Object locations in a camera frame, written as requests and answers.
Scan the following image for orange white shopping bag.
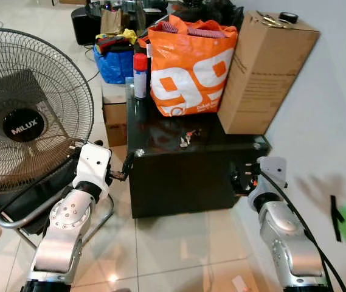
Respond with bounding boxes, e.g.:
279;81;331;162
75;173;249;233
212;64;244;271
147;16;240;118

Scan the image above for small brown cardboard box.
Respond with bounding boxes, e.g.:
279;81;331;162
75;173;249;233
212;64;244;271
101;82;130;147

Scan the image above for key with red tag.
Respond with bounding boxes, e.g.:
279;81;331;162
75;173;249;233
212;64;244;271
185;128;203;140

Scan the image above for black speaker box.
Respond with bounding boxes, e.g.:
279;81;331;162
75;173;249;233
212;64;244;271
71;4;104;45

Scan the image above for brown paper bag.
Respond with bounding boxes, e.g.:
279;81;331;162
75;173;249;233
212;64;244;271
100;7;131;37

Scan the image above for metal scissors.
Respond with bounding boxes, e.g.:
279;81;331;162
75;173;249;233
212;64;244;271
260;15;292;30

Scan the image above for white paper scrap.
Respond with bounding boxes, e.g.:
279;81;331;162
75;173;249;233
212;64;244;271
230;274;250;292

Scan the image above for black glossy cabinet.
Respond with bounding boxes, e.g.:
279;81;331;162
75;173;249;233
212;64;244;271
126;96;272;219

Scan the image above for grey metal tube frame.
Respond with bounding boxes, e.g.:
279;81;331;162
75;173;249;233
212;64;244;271
0;190;116;249

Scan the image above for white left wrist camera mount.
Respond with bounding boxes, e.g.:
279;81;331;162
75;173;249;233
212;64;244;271
74;143;113;195

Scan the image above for blue plastic bag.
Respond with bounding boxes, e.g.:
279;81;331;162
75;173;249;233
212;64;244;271
93;41;136;85

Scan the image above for tall brown cardboard box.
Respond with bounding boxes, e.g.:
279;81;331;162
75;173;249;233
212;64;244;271
216;10;321;136

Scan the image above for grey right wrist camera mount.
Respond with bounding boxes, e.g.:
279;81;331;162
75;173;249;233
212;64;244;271
248;156;288;205

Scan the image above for red capped spray can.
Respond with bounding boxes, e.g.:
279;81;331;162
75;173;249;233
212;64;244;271
132;52;150;100

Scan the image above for MILUX black floor fan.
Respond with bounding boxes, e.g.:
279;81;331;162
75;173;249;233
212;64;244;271
0;27;95;195

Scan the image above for black tape strip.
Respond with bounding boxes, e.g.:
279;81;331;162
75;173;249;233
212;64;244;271
329;194;345;243

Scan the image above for black tape roll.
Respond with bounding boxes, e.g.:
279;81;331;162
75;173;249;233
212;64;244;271
279;11;300;26

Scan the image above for silver key bunch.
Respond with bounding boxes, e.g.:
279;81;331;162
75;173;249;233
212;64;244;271
178;136;193;150

